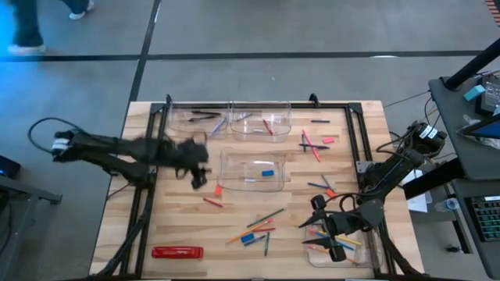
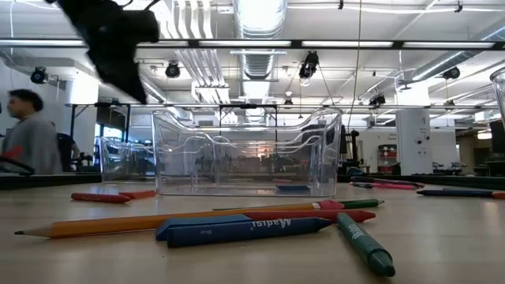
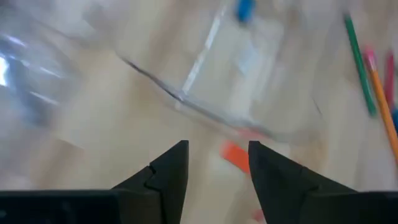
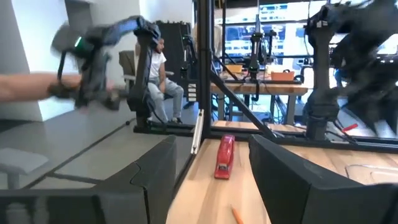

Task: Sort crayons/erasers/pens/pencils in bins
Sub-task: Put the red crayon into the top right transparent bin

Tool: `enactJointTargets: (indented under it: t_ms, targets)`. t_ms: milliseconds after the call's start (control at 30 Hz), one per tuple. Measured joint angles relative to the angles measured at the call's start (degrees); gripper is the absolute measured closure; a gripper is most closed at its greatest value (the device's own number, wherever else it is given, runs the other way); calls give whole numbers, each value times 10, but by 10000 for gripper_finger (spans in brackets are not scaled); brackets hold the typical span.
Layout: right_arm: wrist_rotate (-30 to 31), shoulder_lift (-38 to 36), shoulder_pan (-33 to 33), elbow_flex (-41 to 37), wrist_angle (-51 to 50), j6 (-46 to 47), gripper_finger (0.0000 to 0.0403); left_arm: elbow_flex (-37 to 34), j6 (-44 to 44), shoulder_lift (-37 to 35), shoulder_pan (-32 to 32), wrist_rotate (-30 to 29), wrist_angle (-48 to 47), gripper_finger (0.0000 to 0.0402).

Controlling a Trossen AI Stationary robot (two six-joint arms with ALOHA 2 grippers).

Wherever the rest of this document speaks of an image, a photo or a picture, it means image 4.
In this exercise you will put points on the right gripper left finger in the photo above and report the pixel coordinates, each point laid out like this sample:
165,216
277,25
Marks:
155,186

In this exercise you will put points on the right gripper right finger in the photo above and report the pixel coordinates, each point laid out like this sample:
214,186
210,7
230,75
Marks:
280,180

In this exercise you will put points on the orange pencil with pink eraser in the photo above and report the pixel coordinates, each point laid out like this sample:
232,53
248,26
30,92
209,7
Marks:
237,216

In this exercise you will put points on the person's forearm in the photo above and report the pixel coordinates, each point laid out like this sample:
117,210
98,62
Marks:
31,87

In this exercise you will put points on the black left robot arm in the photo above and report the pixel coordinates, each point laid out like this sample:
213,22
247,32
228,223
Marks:
323,77

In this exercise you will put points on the black background robot arm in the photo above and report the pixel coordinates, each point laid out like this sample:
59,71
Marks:
255,56
188,56

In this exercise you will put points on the red stapler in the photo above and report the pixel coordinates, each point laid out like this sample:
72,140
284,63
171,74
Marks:
224,155

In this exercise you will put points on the wooden background table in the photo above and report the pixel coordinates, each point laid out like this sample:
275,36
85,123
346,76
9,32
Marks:
264,89

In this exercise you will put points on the orange storage bin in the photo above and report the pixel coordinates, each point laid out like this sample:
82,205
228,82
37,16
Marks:
282,76
234,68

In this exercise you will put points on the person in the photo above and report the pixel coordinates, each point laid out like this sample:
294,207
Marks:
155,68

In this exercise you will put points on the grey chair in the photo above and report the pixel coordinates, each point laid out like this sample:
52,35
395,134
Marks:
127,65

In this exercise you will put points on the grey bench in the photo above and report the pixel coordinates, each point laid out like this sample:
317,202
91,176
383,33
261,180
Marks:
21,160

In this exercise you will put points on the black cabinet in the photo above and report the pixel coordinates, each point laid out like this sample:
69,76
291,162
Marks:
174,46

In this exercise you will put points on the white frame strip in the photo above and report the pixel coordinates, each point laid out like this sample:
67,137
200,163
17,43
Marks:
197,133

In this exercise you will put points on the black aluminium rig frame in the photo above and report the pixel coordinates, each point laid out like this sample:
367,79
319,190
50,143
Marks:
206,62

